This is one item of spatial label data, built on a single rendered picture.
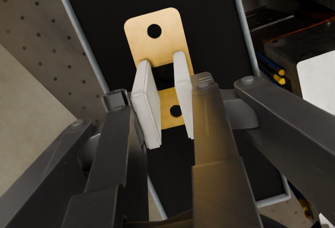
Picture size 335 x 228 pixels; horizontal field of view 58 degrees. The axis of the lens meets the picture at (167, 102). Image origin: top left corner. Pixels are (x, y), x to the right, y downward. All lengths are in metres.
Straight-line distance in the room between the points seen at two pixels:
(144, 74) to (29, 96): 1.50
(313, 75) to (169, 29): 0.20
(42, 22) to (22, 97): 0.93
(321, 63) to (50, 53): 0.61
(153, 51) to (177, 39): 0.02
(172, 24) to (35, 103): 1.48
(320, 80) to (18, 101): 1.50
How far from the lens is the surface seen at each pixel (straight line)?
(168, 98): 0.22
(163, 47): 0.21
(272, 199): 0.36
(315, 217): 0.58
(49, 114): 1.66
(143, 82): 0.16
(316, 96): 0.38
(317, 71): 0.37
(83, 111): 0.81
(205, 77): 0.16
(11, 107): 1.72
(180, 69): 0.16
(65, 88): 0.80
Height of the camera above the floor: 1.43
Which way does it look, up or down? 69 degrees down
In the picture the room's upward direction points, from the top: 178 degrees clockwise
